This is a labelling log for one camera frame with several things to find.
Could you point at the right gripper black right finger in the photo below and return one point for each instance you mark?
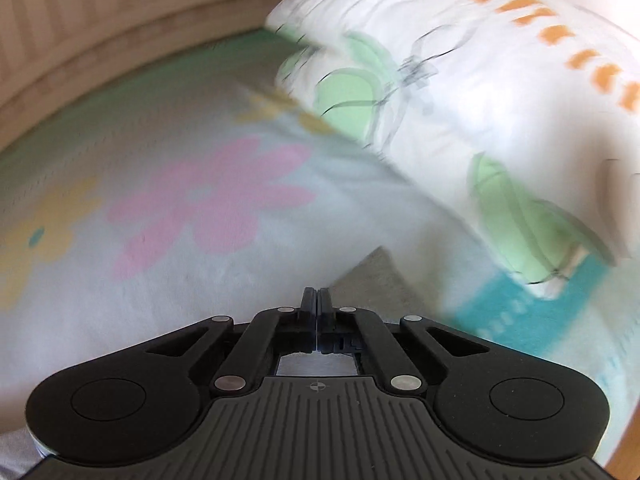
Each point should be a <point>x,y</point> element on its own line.
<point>362,334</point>

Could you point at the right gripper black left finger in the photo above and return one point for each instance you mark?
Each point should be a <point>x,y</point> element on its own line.
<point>271,334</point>

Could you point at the grey knit pants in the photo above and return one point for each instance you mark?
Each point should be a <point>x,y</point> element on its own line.
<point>376,284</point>

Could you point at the white green leaf quilt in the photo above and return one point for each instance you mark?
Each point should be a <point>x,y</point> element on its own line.
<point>520,117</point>

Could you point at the floral pastel bed sheet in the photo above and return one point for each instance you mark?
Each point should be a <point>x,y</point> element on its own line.
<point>191,188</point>

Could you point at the beige wooden bed frame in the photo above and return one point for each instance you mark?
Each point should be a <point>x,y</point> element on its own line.
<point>53,52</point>

